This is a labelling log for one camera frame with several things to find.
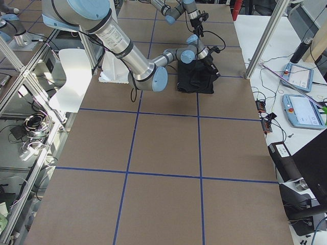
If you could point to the black graphic t-shirt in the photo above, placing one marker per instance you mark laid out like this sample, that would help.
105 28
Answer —
195 77

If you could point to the near blue teach pendant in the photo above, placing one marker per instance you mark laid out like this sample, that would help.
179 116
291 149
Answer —
302 113

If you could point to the aluminium frame post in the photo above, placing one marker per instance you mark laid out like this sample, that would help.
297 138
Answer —
266 36

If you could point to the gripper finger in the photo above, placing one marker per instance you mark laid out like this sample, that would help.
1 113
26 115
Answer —
215 71
199 32

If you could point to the black water bottle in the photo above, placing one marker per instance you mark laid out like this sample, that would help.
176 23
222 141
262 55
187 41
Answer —
301 49

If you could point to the black monitor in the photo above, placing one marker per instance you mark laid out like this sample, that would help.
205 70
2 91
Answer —
310 160

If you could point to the far blue teach pendant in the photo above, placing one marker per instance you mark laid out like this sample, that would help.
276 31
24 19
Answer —
299 76

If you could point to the white plastic chair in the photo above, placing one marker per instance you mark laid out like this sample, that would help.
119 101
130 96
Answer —
77 69

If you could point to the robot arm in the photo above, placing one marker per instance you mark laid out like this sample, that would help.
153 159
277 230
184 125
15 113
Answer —
189 8
95 18

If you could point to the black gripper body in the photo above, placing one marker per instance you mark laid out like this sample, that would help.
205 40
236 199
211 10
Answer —
208 61
196 23

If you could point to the blue teach pendant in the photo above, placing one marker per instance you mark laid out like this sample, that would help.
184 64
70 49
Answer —
302 113
299 76

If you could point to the black power strip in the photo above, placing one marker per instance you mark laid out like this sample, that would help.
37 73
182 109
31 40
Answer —
264 116

